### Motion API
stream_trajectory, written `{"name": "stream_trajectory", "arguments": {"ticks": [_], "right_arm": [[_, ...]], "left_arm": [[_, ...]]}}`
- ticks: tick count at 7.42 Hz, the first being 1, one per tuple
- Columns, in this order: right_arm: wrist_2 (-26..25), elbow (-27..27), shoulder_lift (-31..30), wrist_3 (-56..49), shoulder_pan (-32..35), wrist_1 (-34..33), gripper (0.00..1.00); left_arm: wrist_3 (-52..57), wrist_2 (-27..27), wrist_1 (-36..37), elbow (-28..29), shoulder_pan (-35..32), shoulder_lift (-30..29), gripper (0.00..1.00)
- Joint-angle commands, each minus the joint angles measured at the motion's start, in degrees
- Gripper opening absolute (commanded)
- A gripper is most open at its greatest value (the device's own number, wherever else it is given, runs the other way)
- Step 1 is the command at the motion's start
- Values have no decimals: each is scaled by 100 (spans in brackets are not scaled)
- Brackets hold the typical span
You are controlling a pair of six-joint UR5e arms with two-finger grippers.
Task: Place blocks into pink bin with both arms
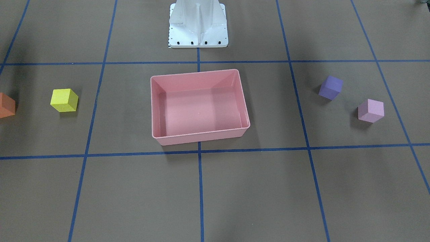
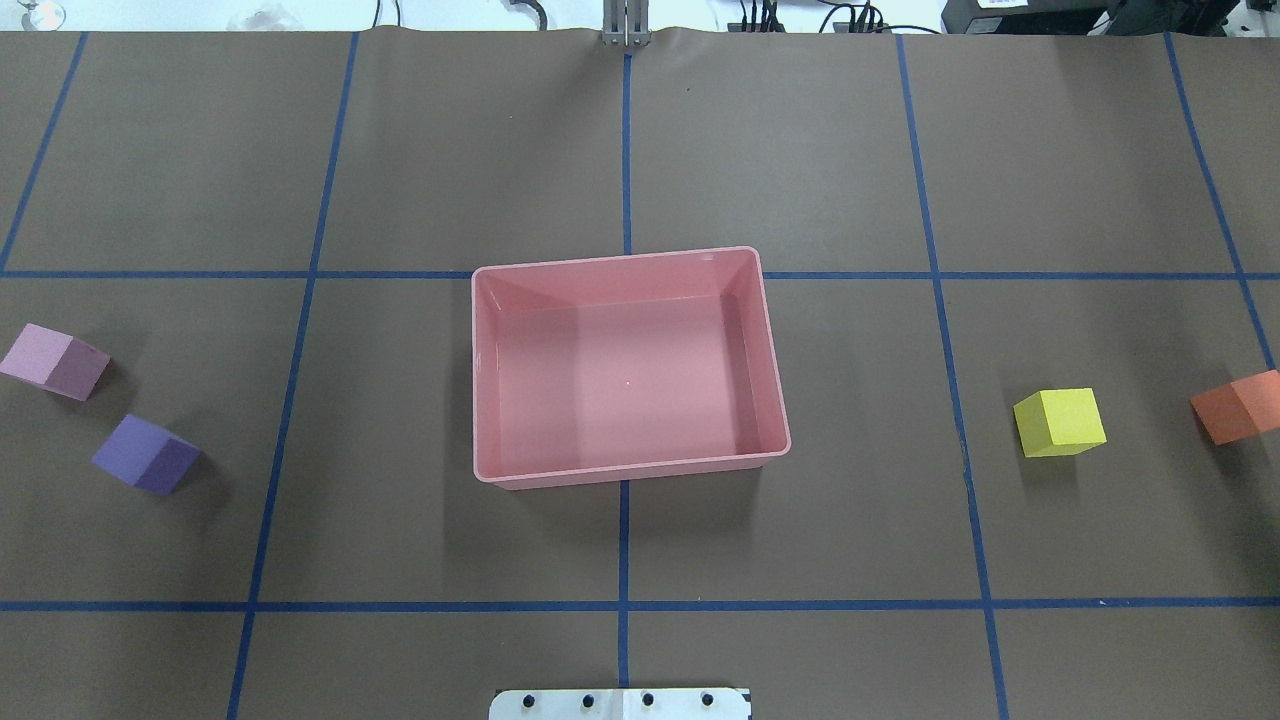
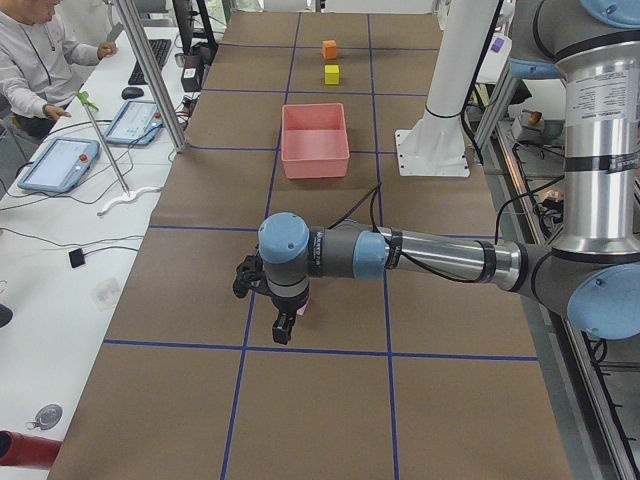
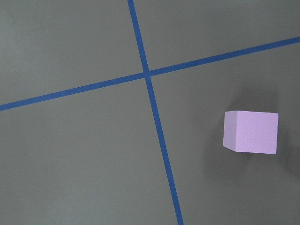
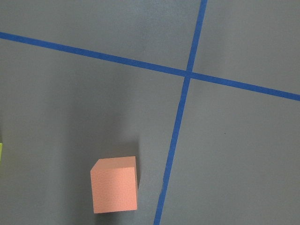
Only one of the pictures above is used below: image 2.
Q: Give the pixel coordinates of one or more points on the white metal mounting plate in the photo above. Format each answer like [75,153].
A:
[623,703]

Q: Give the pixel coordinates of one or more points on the purple foam block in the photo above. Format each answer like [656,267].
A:
[146,456]

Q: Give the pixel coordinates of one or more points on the orange foam block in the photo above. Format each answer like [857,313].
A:
[1241,409]

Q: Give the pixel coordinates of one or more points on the black equipment box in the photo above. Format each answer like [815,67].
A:
[1080,18]

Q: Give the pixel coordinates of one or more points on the grey metal bracket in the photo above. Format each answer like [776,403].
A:
[625,23]

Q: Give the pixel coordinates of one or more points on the pink foam block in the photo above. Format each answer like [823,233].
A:
[55,361]

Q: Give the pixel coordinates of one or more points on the yellow foam block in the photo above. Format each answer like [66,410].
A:
[1059,422]

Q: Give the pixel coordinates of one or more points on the pink plastic bin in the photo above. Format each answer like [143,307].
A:
[608,369]

